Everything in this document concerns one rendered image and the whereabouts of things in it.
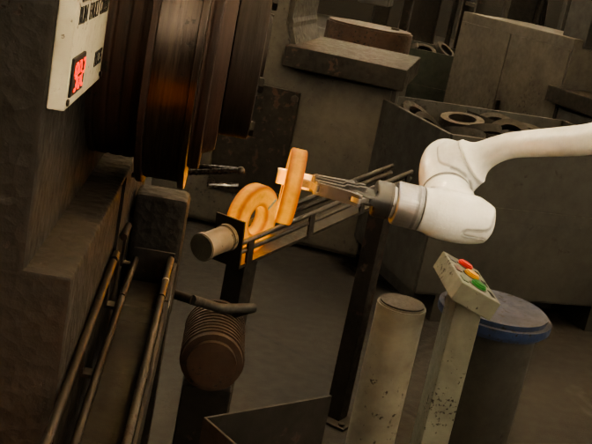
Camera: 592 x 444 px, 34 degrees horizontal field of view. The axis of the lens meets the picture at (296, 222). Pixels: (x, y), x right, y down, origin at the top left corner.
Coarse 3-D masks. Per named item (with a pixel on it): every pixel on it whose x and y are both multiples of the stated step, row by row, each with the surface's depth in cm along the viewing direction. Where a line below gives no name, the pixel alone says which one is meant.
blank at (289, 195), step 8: (296, 152) 191; (304, 152) 192; (288, 160) 195; (296, 160) 189; (304, 160) 190; (288, 168) 188; (296, 168) 188; (304, 168) 188; (288, 176) 187; (296, 176) 188; (288, 184) 187; (296, 184) 187; (280, 192) 198; (288, 192) 188; (296, 192) 188; (280, 200) 189; (288, 200) 188; (296, 200) 188; (280, 208) 189; (288, 208) 189; (280, 216) 191; (288, 216) 190; (288, 224) 193
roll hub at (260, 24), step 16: (240, 0) 140; (256, 0) 140; (272, 0) 141; (240, 16) 140; (256, 16) 140; (272, 16) 152; (240, 32) 139; (256, 32) 140; (240, 48) 140; (256, 48) 140; (240, 64) 140; (256, 64) 140; (240, 80) 141; (256, 80) 141; (224, 96) 143; (240, 96) 143; (224, 112) 145; (240, 112) 145; (224, 128) 149; (240, 128) 148
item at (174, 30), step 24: (168, 0) 130; (192, 0) 130; (168, 24) 130; (192, 24) 130; (168, 48) 131; (192, 48) 131; (168, 72) 132; (192, 72) 131; (168, 96) 133; (192, 96) 132; (144, 120) 136; (168, 120) 136; (192, 120) 139; (144, 144) 139; (168, 144) 139; (144, 168) 146; (168, 168) 145
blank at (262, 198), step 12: (240, 192) 207; (252, 192) 207; (264, 192) 210; (240, 204) 205; (252, 204) 208; (264, 204) 212; (276, 204) 216; (240, 216) 205; (264, 216) 214; (252, 228) 214; (264, 228) 215
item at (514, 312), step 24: (504, 312) 271; (528, 312) 275; (480, 336) 263; (504, 336) 260; (528, 336) 262; (480, 360) 266; (504, 360) 266; (528, 360) 272; (480, 384) 268; (504, 384) 268; (480, 408) 269; (504, 408) 271; (456, 432) 273; (480, 432) 271; (504, 432) 275
